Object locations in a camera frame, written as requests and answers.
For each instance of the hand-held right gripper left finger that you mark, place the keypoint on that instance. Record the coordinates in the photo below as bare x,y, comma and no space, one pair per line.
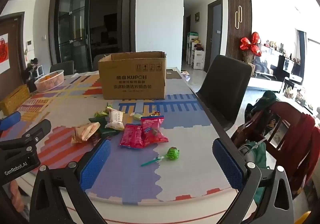
96,164

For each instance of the beige snack packet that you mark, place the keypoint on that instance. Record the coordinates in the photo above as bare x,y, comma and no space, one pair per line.
83,132

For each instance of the slatted wooden wall panel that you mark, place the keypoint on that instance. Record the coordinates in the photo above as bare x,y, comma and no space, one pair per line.
240,39

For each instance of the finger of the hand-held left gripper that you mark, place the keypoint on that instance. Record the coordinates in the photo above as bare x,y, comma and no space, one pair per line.
37,130
10,120

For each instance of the red wooden chair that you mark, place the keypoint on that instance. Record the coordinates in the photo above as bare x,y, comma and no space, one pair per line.
282,124

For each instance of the dark hallway door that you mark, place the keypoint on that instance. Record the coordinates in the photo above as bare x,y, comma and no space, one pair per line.
213,36

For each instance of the small colourful candy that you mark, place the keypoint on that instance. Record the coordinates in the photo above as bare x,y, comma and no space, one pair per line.
154,113

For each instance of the glass sliding door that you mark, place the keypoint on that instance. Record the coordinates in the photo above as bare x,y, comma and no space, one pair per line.
72,26

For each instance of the magenta snack packet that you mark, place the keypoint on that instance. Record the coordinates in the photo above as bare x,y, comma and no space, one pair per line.
131,136

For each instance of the white plastic basket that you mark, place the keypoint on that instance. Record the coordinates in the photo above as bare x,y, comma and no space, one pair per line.
50,84

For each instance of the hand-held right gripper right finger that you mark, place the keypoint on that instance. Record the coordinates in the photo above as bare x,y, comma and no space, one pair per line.
228,165

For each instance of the red snack packet blue label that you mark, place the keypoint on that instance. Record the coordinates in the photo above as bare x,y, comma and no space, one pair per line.
153,130

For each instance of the pile of oranges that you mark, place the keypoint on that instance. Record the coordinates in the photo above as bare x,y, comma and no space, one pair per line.
48,78

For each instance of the yellow green snack packet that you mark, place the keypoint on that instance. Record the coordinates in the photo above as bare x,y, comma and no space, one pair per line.
100,114

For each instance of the red foil balloons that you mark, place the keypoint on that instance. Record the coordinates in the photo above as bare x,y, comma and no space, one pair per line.
253,44

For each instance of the black chair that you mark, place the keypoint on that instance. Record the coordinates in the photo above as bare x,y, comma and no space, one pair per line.
62,68
222,84

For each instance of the red wall poster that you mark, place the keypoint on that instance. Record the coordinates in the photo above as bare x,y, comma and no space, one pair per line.
3,53

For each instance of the piano stool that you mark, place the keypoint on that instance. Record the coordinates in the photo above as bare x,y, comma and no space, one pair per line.
292,83

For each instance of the person's left hand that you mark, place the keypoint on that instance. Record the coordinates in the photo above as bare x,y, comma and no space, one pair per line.
16,195

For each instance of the pale green candy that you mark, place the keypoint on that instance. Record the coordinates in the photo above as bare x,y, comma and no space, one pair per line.
136,116

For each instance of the black piano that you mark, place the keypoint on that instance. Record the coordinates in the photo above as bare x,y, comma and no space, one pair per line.
281,66

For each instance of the teal cloth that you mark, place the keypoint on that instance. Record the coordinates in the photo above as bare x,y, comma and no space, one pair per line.
260,156

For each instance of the brown wooden door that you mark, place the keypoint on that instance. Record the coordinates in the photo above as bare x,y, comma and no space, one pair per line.
15,46

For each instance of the white snack packet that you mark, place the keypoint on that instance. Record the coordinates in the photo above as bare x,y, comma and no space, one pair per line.
115,120

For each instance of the green lollipop teal stick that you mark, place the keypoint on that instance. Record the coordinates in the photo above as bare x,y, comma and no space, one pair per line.
173,153

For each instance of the gold wall ornament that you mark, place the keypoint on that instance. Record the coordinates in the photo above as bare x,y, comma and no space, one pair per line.
239,14

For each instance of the dark green bag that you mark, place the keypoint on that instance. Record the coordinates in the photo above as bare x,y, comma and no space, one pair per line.
262,104

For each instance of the white low cabinet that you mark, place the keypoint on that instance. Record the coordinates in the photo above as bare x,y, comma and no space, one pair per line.
265,84

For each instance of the brown cardboard box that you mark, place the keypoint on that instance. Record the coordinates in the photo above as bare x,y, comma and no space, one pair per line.
132,79

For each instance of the dark green snack packet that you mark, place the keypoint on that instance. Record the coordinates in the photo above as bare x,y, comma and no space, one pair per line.
108,132

